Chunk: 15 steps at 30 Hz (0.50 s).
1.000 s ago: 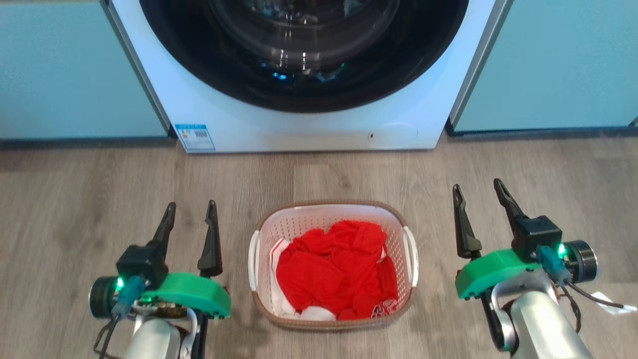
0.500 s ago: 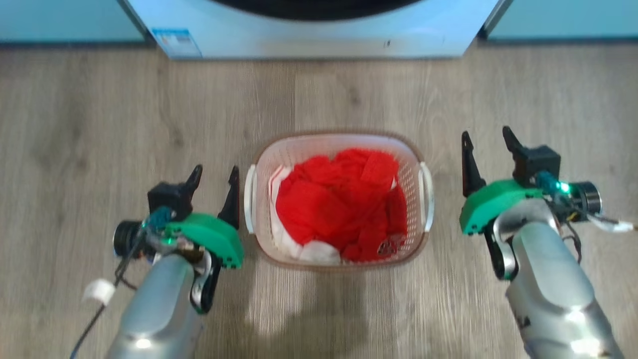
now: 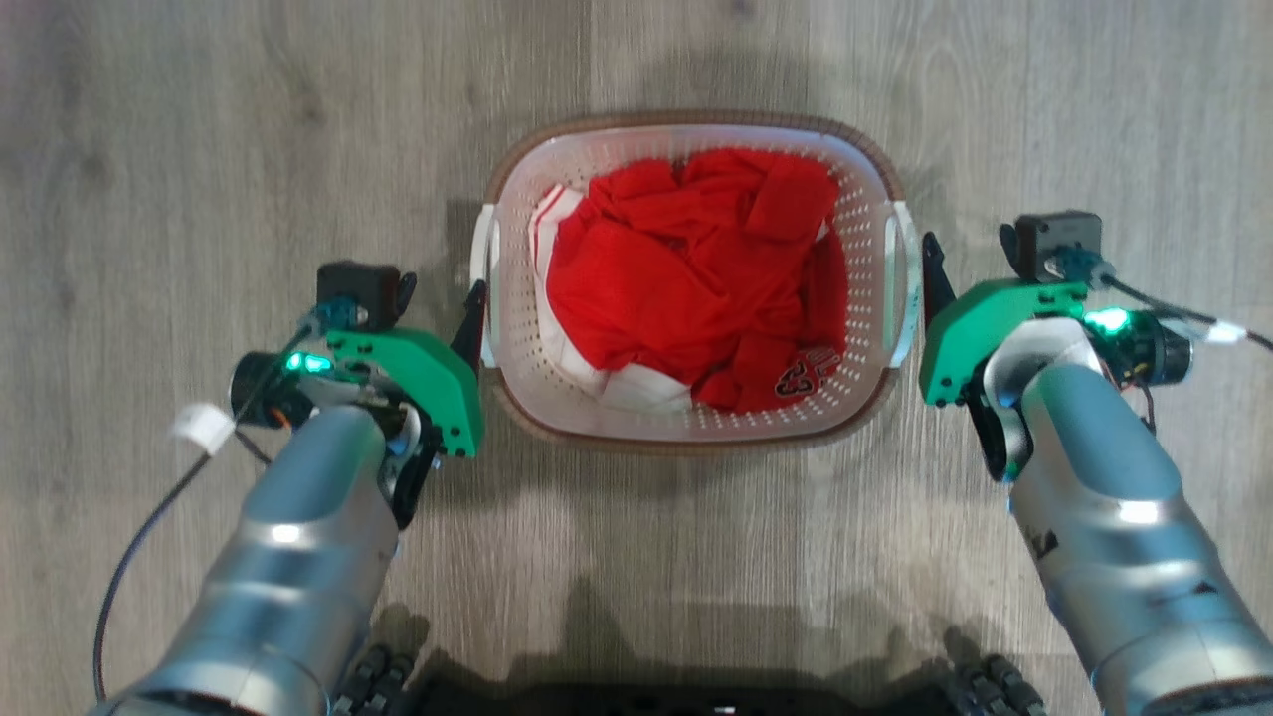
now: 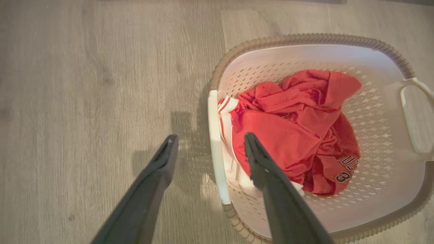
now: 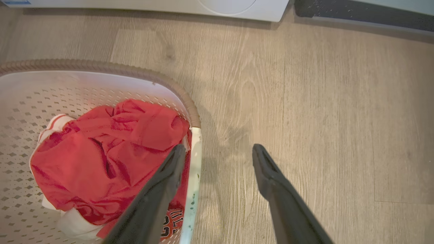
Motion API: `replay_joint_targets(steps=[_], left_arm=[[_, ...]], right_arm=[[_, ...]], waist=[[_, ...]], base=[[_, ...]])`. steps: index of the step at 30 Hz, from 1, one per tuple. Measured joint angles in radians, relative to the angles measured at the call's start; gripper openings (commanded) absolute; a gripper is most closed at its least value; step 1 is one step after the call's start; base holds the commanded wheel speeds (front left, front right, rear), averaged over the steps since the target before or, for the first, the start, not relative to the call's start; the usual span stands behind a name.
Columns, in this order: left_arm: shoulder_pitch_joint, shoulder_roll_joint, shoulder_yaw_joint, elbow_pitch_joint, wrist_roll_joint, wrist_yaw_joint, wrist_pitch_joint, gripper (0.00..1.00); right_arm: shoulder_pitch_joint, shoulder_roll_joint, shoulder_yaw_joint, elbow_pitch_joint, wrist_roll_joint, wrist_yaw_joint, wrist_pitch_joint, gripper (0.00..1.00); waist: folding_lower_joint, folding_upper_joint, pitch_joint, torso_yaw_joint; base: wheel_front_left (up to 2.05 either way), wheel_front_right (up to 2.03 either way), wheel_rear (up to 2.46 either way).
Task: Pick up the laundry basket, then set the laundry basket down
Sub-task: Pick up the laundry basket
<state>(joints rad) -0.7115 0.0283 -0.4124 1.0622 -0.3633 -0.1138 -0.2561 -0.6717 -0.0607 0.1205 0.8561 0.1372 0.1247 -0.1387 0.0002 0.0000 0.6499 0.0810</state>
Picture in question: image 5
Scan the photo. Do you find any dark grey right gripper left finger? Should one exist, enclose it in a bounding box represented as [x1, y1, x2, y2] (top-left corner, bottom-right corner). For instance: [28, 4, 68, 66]
[103, 144, 186, 244]

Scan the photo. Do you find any red and white jersey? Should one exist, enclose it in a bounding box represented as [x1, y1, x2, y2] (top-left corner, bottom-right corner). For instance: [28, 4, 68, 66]
[29, 99, 192, 242]

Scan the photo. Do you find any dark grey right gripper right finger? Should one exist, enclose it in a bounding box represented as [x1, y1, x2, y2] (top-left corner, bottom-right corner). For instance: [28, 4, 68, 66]
[252, 144, 334, 244]

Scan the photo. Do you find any dark grey furniture base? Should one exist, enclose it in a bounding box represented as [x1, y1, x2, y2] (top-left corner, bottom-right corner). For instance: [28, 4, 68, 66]
[294, 0, 434, 37]

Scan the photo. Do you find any white washing machine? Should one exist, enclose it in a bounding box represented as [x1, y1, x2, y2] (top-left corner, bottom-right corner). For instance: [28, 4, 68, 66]
[0, 0, 290, 23]

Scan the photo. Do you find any white perforated laundry basket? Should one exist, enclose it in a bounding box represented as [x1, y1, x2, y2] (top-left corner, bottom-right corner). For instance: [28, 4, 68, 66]
[0, 59, 203, 244]

